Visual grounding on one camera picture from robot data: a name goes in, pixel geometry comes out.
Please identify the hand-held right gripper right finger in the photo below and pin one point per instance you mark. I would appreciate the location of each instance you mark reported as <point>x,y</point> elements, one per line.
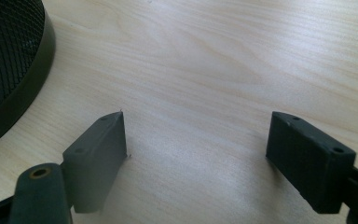
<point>310,161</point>

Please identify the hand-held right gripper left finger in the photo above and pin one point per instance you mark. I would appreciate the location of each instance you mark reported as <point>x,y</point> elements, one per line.
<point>96,161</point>

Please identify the black round mesh basket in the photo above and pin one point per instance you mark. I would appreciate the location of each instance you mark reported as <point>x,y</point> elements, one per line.
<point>9,56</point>

